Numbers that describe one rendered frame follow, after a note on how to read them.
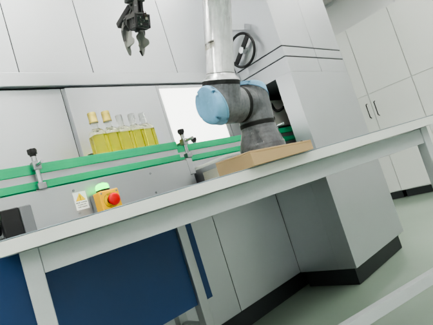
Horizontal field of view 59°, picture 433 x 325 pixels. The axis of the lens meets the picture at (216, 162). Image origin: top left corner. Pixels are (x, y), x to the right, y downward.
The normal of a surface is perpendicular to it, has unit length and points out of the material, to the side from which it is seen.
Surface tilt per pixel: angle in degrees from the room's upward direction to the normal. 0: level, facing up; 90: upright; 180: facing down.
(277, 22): 90
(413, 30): 90
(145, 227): 90
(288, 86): 90
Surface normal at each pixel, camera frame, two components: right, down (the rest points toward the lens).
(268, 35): -0.70, 0.16
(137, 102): 0.65, -0.26
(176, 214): 0.42, -0.21
